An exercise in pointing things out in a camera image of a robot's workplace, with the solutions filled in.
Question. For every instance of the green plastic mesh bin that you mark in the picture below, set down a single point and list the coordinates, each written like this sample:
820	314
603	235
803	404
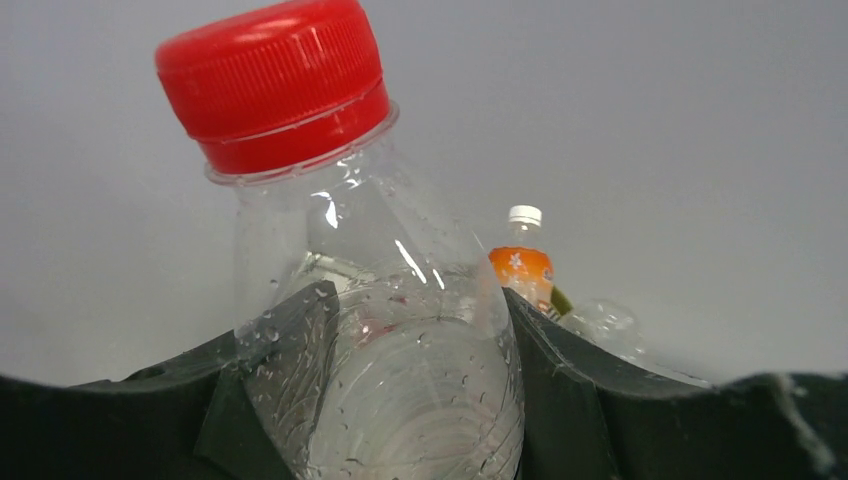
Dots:
560	304

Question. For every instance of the orange label tea bottle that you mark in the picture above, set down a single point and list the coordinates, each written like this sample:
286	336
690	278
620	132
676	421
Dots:
521	262

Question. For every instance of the dark green label bottle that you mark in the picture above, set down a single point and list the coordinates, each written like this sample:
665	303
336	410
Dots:
616	330

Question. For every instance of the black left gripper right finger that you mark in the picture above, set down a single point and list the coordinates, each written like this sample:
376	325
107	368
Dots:
592	415

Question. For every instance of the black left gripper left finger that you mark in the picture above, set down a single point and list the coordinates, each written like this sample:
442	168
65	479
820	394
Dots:
200	415

